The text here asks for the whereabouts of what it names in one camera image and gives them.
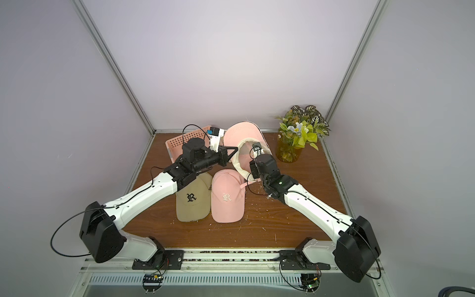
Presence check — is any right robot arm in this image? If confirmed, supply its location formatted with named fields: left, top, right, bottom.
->
left=249, top=154, right=381, bottom=283

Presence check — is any left circuit board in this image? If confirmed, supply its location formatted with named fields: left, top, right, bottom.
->
left=142, top=273, right=165, bottom=294

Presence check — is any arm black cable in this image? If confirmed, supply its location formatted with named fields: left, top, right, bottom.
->
left=245, top=174, right=383, bottom=281
left=49, top=124, right=212, bottom=259

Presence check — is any pink plastic basket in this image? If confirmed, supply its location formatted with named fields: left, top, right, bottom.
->
left=165, top=129, right=210, bottom=163

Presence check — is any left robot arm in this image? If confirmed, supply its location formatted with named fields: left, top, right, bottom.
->
left=79, top=138, right=238, bottom=269

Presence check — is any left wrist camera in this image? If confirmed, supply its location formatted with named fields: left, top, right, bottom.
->
left=207, top=126, right=226, bottom=152

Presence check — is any beige baseball cap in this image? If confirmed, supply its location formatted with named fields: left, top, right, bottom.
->
left=176, top=173, right=212, bottom=222

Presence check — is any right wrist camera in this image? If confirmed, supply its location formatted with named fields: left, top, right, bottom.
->
left=249, top=142, right=264, bottom=159

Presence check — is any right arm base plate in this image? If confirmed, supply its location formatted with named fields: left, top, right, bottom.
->
left=278, top=249, right=331, bottom=271

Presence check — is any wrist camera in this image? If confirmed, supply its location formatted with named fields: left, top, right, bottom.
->
left=207, top=126, right=226, bottom=152
left=249, top=142, right=264, bottom=159

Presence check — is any right circuit board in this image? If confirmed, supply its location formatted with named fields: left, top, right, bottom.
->
left=299, top=273, right=321, bottom=294

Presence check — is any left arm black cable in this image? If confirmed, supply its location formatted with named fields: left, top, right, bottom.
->
left=49, top=124, right=212, bottom=259

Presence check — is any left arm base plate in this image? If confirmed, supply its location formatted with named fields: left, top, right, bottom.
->
left=132, top=249, right=184, bottom=271

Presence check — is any artificial green plant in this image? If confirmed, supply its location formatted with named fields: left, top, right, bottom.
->
left=278, top=105, right=331, bottom=150

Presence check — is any circuit board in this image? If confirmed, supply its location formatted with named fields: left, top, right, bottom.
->
left=299, top=273, right=321, bottom=294
left=142, top=273, right=165, bottom=294

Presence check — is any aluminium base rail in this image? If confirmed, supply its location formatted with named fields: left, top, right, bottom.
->
left=69, top=241, right=393, bottom=297

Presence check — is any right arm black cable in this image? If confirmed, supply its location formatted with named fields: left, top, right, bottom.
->
left=245, top=174, right=383, bottom=281

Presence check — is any pink baseball cap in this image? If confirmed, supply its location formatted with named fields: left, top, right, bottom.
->
left=211, top=169, right=246, bottom=223
left=223, top=121, right=272, bottom=184

